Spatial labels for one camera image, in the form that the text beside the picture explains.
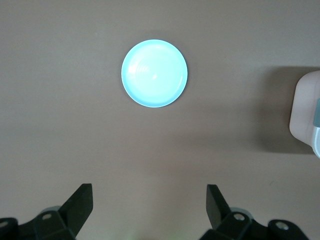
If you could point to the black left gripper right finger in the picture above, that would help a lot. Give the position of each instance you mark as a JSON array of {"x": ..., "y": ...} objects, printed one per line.
[{"x": 215, "y": 207}]

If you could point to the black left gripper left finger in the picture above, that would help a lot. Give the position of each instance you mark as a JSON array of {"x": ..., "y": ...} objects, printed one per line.
[{"x": 77, "y": 207}]

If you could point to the white lidded box grey latches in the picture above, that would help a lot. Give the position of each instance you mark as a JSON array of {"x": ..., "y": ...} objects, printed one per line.
[{"x": 303, "y": 107}]

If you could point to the light blue round plate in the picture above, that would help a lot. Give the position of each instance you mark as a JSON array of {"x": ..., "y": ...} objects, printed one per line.
[{"x": 154, "y": 73}]

